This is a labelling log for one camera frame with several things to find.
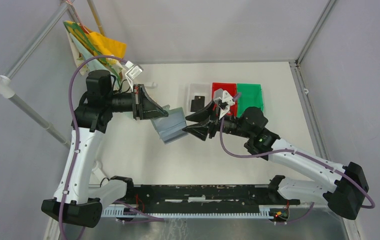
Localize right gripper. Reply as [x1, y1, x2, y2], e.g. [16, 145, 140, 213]
[182, 98, 252, 141]

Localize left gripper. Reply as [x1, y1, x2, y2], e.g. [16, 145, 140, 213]
[105, 84, 169, 120]

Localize black credit card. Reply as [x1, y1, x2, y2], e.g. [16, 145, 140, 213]
[190, 99, 206, 113]

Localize dark grey credit card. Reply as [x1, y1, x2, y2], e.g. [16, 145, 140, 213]
[193, 95, 205, 103]

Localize green leather card holder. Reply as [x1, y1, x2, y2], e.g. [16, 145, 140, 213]
[150, 105, 189, 145]

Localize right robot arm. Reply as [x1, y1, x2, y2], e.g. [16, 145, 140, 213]
[183, 102, 371, 220]

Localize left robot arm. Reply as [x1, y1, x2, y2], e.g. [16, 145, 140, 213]
[41, 70, 169, 228]

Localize clear plastic bin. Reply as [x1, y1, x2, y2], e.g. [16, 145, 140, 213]
[186, 82, 212, 115]

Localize red plastic bin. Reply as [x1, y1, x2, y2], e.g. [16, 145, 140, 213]
[212, 82, 238, 119]

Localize green plastic bin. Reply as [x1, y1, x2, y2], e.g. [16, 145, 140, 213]
[236, 83, 264, 117]

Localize patterned cloth bags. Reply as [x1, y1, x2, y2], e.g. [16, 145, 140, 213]
[63, 20, 127, 80]

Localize white pipe pole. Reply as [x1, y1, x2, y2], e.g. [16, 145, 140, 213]
[0, 75, 71, 149]

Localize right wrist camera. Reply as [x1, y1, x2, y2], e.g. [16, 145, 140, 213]
[213, 88, 242, 119]

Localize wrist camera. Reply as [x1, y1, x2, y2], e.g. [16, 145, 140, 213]
[124, 61, 144, 92]
[213, 88, 242, 119]

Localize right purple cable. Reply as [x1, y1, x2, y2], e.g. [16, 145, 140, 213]
[219, 92, 376, 224]

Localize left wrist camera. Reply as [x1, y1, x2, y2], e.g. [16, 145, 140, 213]
[124, 61, 144, 92]

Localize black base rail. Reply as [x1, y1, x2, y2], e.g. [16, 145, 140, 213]
[121, 184, 301, 214]

